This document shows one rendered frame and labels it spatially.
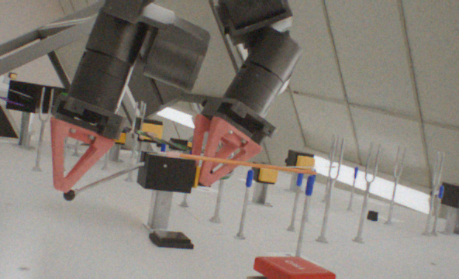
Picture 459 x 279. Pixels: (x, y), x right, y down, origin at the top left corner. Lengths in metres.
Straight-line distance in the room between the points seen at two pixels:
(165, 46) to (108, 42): 0.06
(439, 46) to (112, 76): 2.78
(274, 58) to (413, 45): 2.74
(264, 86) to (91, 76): 0.20
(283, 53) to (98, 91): 0.22
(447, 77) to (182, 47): 2.80
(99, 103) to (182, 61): 0.10
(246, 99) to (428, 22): 2.65
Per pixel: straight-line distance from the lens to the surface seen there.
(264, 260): 0.49
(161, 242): 0.61
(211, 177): 0.67
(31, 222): 0.65
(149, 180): 0.65
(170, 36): 0.62
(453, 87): 3.36
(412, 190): 3.92
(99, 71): 0.62
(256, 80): 0.68
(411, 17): 3.33
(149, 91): 1.76
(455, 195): 1.06
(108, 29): 0.63
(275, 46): 0.69
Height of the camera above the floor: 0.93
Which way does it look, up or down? 24 degrees up
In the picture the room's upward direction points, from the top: 58 degrees clockwise
